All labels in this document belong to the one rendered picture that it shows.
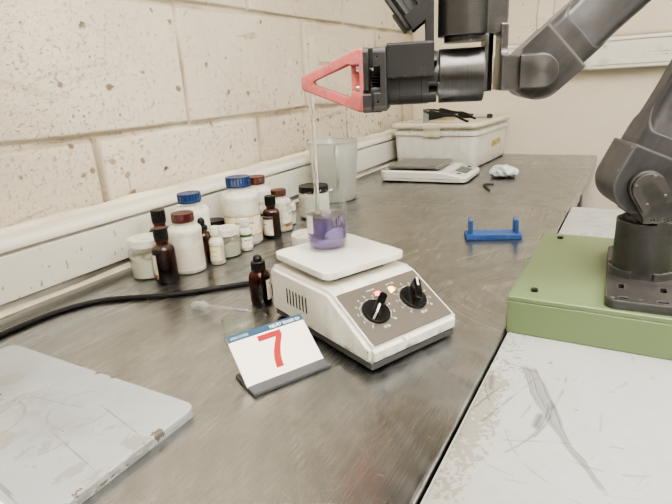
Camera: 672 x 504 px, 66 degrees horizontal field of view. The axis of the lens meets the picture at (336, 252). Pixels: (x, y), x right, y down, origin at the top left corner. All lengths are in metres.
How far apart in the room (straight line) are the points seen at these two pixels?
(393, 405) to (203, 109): 0.81
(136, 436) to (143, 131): 0.67
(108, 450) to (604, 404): 0.43
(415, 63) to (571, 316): 0.32
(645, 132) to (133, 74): 0.80
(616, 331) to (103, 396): 0.52
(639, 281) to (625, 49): 1.37
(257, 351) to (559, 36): 0.44
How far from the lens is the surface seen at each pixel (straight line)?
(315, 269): 0.59
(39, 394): 0.61
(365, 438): 0.47
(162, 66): 1.08
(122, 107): 1.01
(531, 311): 0.63
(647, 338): 0.63
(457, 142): 1.73
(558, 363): 0.59
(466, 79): 0.60
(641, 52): 1.97
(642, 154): 0.64
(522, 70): 0.59
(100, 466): 0.48
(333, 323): 0.57
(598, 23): 0.62
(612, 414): 0.53
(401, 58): 0.59
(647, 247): 0.67
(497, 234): 0.98
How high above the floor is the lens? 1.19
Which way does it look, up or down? 18 degrees down
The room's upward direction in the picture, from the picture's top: 3 degrees counter-clockwise
